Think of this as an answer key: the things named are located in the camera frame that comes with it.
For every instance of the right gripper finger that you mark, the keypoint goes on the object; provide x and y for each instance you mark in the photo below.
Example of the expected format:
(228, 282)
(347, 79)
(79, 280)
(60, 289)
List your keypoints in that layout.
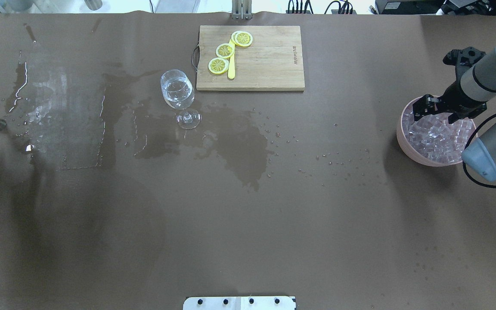
(420, 108)
(452, 118)

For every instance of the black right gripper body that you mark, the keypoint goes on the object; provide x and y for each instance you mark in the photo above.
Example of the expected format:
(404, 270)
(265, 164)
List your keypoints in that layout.
(456, 97)

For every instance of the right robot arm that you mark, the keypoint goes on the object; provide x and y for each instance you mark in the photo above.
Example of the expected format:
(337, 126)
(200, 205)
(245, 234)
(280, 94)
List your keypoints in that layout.
(479, 153)

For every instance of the clear ice cubes pile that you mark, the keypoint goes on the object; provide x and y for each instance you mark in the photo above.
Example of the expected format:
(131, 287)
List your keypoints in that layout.
(435, 137)

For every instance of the clear wine glass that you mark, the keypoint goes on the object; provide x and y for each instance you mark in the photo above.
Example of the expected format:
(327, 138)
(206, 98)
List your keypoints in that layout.
(178, 93)

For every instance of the pink bowl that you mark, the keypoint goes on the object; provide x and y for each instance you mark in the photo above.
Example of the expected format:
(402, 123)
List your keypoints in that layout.
(416, 150)

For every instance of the bamboo cutting board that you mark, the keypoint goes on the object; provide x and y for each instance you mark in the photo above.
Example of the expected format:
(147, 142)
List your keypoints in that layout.
(273, 62)

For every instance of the lemon slice near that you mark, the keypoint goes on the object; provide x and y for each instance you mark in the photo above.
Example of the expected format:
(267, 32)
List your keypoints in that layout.
(242, 38)

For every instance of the lemon slice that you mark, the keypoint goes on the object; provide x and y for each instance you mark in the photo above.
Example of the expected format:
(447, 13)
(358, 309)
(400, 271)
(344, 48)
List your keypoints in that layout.
(225, 50)
(218, 65)
(242, 38)

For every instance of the yellow plastic knife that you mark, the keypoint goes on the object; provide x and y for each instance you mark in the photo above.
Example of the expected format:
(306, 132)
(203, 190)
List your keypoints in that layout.
(231, 74)

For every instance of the lemon slice middle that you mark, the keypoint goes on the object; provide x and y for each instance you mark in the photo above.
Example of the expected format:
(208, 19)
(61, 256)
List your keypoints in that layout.
(225, 50)

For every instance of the lemon slice far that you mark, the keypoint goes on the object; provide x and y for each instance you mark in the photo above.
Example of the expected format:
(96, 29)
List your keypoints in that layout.
(218, 65)

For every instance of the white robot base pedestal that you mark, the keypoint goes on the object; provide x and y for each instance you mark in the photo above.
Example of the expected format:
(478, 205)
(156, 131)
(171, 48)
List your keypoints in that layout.
(240, 303)

